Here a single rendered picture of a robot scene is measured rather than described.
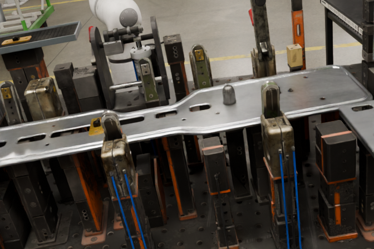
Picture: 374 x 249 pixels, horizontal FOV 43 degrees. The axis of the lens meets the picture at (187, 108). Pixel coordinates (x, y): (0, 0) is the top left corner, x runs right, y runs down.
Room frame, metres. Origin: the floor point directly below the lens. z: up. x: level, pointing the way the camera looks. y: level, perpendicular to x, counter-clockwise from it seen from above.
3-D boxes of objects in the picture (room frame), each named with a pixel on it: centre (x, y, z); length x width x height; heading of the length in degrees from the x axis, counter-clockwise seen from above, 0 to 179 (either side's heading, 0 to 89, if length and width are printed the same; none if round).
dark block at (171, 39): (1.28, 0.01, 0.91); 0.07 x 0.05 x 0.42; 0
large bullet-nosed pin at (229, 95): (1.06, -0.11, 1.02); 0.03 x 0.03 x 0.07
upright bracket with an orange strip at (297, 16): (1.22, -0.34, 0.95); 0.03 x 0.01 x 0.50; 90
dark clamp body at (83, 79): (1.26, 0.26, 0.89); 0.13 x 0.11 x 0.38; 0
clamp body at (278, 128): (0.86, -0.18, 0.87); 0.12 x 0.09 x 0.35; 0
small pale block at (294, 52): (1.19, -0.31, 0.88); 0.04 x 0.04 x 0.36; 0
